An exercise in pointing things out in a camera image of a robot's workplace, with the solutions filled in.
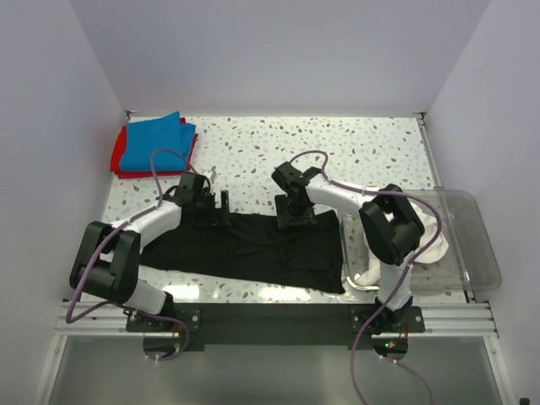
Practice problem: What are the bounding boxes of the white t shirt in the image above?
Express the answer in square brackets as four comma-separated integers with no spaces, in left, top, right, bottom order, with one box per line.
[354,201,449,286]

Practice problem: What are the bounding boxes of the blue folded t shirt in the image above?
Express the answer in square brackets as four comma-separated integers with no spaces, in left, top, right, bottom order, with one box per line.
[120,111,196,172]

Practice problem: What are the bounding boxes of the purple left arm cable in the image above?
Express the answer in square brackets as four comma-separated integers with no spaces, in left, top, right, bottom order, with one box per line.
[65,148,191,362]

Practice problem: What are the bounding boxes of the black t shirt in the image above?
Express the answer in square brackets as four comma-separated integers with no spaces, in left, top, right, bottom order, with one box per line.
[140,211,344,294]

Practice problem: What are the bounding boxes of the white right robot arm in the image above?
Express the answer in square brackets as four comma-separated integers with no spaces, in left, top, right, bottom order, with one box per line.
[272,162,424,332]

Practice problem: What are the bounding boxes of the aluminium rail frame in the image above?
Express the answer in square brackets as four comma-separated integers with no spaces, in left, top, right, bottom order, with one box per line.
[53,304,499,338]

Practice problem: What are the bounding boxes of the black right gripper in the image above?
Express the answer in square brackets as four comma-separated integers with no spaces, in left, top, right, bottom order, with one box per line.
[276,192,316,233]

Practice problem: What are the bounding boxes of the clear plastic bin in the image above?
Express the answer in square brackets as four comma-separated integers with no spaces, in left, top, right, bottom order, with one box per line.
[338,188,502,294]

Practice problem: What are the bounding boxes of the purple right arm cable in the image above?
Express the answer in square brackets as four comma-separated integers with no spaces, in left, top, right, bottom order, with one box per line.
[290,149,444,405]

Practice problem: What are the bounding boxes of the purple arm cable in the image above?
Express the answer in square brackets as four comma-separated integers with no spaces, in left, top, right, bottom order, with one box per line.
[65,148,191,362]
[290,149,444,405]

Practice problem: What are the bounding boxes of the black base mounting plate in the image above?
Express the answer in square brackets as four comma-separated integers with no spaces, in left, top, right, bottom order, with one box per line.
[125,301,424,353]

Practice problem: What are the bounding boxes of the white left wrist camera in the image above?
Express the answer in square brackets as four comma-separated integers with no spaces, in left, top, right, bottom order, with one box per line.
[202,167,218,183]

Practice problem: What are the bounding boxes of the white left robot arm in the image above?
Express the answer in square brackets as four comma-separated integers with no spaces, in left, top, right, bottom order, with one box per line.
[66,172,230,331]

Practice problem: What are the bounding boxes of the red folded t shirt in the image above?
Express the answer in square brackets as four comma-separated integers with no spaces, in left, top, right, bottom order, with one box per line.
[110,126,198,180]

